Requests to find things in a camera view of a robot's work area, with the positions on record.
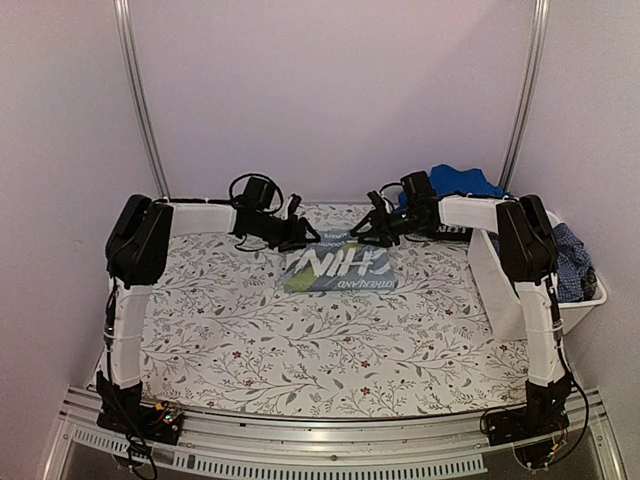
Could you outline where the left black cable loop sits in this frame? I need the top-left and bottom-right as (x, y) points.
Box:
(228, 172), (284, 209)

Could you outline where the left aluminium frame post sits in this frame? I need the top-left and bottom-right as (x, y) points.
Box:
(113, 0), (171, 197)

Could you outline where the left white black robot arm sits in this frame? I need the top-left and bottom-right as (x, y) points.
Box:
(96, 173), (320, 434)

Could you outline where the white plastic laundry basket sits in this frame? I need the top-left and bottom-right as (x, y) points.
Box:
(468, 230), (608, 341)

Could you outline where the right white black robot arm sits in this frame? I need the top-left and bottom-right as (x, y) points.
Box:
(350, 171), (573, 397)

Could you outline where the blue pleated skirt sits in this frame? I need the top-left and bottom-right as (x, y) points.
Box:
(427, 164), (508, 198)

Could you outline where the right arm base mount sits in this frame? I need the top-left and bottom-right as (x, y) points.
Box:
(479, 375), (572, 446)

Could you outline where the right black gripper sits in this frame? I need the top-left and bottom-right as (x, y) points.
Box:
(353, 205), (430, 247)

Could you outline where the dark blue checkered garment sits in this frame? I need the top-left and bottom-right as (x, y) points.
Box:
(492, 222), (599, 304)

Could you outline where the dark green printed garment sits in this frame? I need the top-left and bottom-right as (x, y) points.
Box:
(429, 224), (472, 242)

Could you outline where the light blue shirt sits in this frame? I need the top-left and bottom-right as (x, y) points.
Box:
(280, 230), (397, 293)

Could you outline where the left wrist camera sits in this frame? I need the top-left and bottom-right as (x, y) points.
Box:
(283, 193), (302, 220)

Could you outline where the right aluminium frame post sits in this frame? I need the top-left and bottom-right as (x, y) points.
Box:
(499, 0), (550, 191)

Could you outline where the floral patterned table mat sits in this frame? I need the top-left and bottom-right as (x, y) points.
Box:
(87, 202), (566, 419)

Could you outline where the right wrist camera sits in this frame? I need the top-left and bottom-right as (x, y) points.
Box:
(367, 190), (394, 214)

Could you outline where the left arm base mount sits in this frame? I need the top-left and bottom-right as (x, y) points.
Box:
(96, 371), (184, 445)

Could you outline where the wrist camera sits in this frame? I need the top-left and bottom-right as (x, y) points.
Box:
(283, 193), (302, 220)
(367, 190), (394, 214)

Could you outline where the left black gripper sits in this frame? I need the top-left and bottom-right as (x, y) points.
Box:
(253, 211), (320, 252)

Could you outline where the aluminium frame post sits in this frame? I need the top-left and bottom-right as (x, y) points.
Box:
(113, 0), (171, 197)
(499, 0), (550, 191)

